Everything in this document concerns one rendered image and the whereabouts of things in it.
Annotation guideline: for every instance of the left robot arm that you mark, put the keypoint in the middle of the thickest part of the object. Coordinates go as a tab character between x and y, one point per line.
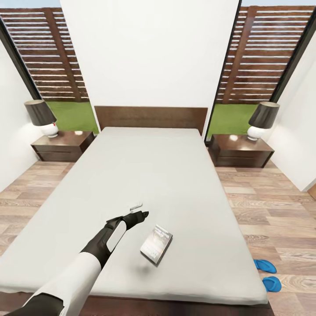
66	293

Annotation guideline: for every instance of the table lamp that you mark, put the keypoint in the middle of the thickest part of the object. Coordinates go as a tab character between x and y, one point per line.
262	118
41	115

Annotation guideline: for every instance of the sandal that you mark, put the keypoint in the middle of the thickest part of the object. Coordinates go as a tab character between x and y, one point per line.
272	284
265	266

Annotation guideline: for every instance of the bed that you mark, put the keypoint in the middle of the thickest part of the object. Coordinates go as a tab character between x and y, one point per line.
155	155

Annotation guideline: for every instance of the hardback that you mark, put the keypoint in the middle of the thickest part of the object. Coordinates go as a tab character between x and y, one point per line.
156	244

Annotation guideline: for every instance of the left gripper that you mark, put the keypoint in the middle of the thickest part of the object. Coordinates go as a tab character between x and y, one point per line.
137	217

